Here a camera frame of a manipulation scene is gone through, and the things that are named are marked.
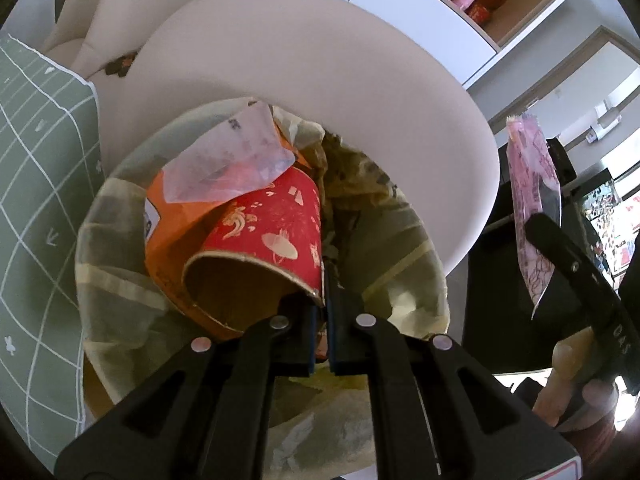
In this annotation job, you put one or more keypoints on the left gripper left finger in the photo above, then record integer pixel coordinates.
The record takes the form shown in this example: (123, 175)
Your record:
(202, 415)

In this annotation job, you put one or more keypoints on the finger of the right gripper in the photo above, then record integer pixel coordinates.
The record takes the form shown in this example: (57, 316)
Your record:
(586, 281)

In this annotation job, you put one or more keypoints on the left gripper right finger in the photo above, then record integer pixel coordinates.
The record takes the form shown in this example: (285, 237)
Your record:
(436, 413)

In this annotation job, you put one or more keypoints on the pink snack wrapper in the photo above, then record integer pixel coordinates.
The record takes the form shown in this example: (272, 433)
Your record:
(535, 189)

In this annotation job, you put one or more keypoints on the red paper cup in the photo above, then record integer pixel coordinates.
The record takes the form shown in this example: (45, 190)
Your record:
(265, 246)

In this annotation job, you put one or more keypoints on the orange courier bag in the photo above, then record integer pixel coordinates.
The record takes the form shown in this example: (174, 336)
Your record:
(242, 154)

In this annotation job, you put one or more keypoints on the person's red sleeve forearm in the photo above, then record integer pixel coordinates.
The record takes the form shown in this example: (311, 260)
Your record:
(609, 454)

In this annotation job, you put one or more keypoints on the person's right hand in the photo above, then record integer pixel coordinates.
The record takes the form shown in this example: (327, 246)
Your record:
(567, 404)

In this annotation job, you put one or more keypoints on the near beige chair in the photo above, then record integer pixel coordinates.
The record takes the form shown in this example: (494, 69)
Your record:
(330, 62)

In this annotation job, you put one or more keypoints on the beige chair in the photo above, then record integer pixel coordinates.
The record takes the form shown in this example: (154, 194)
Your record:
(120, 27)
(73, 22)
(330, 62)

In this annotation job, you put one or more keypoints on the green checkered tablecloth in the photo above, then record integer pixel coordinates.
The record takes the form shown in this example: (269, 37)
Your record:
(50, 174)

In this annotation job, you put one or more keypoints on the far beige chair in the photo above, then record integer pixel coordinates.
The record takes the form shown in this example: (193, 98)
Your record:
(73, 22)

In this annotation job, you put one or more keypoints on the middle beige chair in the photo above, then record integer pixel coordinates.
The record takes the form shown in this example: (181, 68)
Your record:
(120, 27)

